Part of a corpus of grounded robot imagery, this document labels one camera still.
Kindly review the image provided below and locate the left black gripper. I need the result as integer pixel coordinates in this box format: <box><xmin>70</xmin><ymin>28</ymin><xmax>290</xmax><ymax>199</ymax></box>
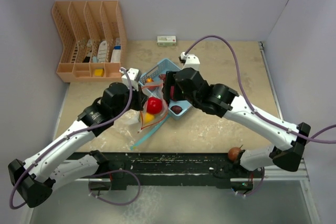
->
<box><xmin>112</xmin><ymin>82</ymin><xmax>148</xmax><ymax>119</ymax></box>

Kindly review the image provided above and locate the red apple toy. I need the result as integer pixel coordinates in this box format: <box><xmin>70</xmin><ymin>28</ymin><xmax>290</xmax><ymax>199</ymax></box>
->
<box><xmin>146</xmin><ymin>97</ymin><xmax>163</xmax><ymax>114</ymax></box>

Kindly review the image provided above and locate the clear zip top bag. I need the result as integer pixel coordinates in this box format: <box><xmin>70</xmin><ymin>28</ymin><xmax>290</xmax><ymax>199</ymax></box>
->
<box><xmin>126</xmin><ymin>80</ymin><xmax>168</xmax><ymax>132</ymax></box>

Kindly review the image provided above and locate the yellow lemon toy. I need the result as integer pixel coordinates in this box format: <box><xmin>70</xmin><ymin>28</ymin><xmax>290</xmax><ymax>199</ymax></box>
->
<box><xmin>142</xmin><ymin>113</ymin><xmax>155</xmax><ymax>124</ymax></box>

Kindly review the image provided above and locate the teal plastic strip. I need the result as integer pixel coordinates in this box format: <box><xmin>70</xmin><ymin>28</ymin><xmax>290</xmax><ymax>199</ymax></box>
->
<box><xmin>129</xmin><ymin>115</ymin><xmax>170</xmax><ymax>151</ymax></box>

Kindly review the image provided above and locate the brown onion toy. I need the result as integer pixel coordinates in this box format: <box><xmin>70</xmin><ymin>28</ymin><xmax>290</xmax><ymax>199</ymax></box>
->
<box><xmin>227</xmin><ymin>146</ymin><xmax>242</xmax><ymax>162</ymax></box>

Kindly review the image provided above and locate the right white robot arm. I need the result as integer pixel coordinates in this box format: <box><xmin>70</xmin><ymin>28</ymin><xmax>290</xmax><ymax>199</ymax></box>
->
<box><xmin>163</xmin><ymin>68</ymin><xmax>310</xmax><ymax>177</ymax></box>

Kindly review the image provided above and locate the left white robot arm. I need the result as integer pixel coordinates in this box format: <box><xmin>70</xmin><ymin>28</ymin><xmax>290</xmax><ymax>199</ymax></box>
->
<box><xmin>8</xmin><ymin>82</ymin><xmax>148</xmax><ymax>209</ymax></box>

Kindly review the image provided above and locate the purple eggplant toy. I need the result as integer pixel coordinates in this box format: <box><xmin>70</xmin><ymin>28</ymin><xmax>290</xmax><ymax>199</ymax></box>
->
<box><xmin>170</xmin><ymin>86</ymin><xmax>175</xmax><ymax>100</ymax></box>

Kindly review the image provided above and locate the red grapes toy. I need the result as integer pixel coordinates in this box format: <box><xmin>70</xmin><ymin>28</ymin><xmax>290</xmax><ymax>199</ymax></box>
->
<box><xmin>159</xmin><ymin>74</ymin><xmax>166</xmax><ymax>81</ymax></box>

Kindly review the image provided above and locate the blue plastic basket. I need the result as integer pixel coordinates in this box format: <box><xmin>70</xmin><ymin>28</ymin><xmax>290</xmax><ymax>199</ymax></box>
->
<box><xmin>139</xmin><ymin>58</ymin><xmax>192</xmax><ymax>120</ymax></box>

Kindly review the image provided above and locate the yellow sponge block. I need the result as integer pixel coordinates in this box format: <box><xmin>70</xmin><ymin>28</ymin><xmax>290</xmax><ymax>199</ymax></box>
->
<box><xmin>93</xmin><ymin>69</ymin><xmax>104</xmax><ymax>77</ymax></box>

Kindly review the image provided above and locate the white blue tube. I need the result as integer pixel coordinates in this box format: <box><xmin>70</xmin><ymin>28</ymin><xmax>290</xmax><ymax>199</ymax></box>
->
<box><xmin>110</xmin><ymin>38</ymin><xmax>121</xmax><ymax>63</ymax></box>

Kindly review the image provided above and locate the black white card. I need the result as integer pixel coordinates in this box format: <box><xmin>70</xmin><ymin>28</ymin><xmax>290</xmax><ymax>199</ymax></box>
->
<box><xmin>82</xmin><ymin>39</ymin><xmax>92</xmax><ymax>63</ymax></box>

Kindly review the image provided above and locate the small green white box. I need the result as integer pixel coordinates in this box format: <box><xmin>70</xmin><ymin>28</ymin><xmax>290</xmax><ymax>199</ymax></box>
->
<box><xmin>157</xmin><ymin>35</ymin><xmax>176</xmax><ymax>47</ymax></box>

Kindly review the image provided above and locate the white patterned pouch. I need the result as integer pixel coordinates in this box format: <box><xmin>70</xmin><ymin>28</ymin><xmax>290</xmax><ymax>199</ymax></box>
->
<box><xmin>92</xmin><ymin>40</ymin><xmax>108</xmax><ymax>63</ymax></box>

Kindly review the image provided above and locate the orange desk organizer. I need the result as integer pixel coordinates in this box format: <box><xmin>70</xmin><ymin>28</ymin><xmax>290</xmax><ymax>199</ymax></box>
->
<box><xmin>51</xmin><ymin>0</ymin><xmax>128</xmax><ymax>83</ymax></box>

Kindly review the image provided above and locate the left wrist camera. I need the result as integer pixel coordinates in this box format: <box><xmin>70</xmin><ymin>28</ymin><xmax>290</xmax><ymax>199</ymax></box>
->
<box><xmin>120</xmin><ymin>67</ymin><xmax>142</xmax><ymax>91</ymax></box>

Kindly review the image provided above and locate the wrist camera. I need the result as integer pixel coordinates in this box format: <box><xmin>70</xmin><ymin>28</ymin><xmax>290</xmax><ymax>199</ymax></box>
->
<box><xmin>120</xmin><ymin>67</ymin><xmax>142</xmax><ymax>91</ymax></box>
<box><xmin>179</xmin><ymin>52</ymin><xmax>200</xmax><ymax>71</ymax></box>

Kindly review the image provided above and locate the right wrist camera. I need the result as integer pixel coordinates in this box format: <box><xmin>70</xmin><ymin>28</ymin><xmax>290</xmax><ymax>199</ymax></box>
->
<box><xmin>179</xmin><ymin>52</ymin><xmax>200</xmax><ymax>71</ymax></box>

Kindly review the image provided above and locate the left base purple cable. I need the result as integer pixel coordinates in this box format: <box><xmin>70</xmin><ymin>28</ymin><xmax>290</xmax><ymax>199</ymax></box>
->
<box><xmin>88</xmin><ymin>169</ymin><xmax>142</xmax><ymax>206</ymax></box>

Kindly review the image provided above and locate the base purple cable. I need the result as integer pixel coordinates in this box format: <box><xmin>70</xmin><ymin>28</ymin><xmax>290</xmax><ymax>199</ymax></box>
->
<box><xmin>88</xmin><ymin>169</ymin><xmax>142</xmax><ymax>206</ymax></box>
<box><xmin>230</xmin><ymin>167</ymin><xmax>266</xmax><ymax>199</ymax></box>

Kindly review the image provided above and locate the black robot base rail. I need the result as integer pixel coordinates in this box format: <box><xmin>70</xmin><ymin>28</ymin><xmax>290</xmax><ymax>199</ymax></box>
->
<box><xmin>87</xmin><ymin>151</ymin><xmax>265</xmax><ymax>191</ymax></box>

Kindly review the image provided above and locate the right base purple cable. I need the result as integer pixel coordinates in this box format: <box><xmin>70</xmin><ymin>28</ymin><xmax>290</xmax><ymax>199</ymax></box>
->
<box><xmin>230</xmin><ymin>167</ymin><xmax>266</xmax><ymax>199</ymax></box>

